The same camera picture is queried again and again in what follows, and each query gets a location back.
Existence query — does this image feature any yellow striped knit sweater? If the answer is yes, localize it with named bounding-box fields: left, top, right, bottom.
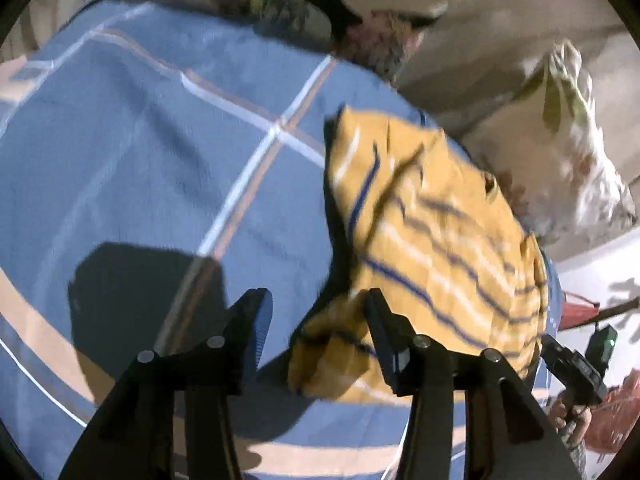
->
left=288, top=107, right=549, bottom=404

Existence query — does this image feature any dark coat rack stand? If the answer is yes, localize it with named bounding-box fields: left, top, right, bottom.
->
left=592, top=278, right=639, bottom=324

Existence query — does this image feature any person's right hand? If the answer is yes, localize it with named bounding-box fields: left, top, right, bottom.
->
left=548, top=390, right=592, bottom=440

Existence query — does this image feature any blue plaid bed sheet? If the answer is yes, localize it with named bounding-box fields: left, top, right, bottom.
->
left=0, top=0, right=566, bottom=480

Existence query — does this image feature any white pillow with leaf print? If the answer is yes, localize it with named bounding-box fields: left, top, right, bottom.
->
left=462, top=40, right=637, bottom=246

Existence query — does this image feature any red plastic bag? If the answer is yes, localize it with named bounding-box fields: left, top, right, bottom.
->
left=585, top=368, right=640, bottom=455

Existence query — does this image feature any beige padded headboard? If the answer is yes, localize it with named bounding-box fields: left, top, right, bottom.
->
left=394, top=0, right=640, bottom=261

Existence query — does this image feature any red box beside bed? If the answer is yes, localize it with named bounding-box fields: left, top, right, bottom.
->
left=559, top=292, right=600, bottom=330

